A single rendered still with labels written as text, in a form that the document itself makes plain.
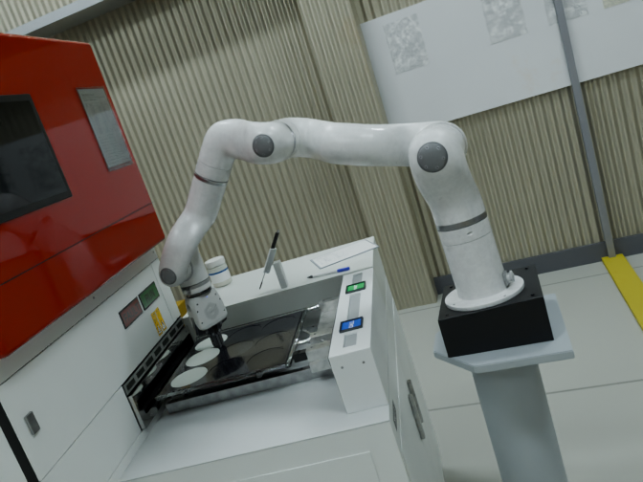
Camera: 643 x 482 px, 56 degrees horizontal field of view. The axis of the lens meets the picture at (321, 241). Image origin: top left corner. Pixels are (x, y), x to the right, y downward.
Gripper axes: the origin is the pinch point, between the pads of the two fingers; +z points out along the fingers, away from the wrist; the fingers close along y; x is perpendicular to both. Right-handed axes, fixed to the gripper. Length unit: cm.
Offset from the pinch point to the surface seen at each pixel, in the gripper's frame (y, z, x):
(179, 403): -20.0, 7.6, -4.1
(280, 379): -3.5, 7.9, -27.2
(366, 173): 204, -2, 96
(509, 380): 23, 19, -75
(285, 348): 1.6, 2.0, -26.7
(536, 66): 265, -34, 2
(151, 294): -6.7, -17.9, 13.1
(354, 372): -7, 1, -58
